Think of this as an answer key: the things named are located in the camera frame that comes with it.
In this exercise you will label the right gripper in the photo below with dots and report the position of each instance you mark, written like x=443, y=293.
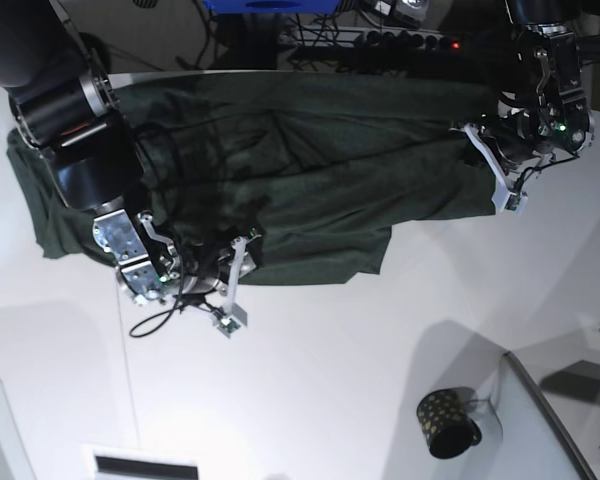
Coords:
x=216, y=269

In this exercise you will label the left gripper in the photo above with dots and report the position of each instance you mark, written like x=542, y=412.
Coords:
x=512, y=143

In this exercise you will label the dark green t-shirt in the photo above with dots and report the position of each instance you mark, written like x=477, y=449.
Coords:
x=321, y=165

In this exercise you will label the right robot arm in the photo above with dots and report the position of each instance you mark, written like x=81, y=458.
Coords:
x=66, y=112

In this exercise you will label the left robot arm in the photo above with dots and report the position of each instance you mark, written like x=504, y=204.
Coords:
x=532, y=64

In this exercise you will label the black mug with gold dots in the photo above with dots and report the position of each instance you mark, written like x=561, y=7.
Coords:
x=445, y=423

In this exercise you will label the grey metal side table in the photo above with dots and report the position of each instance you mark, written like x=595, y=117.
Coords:
x=550, y=421

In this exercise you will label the black power strip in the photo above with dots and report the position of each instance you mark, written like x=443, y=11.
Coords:
x=364, y=37

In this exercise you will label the blue box with oval hole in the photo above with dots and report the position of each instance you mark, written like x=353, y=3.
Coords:
x=271, y=6

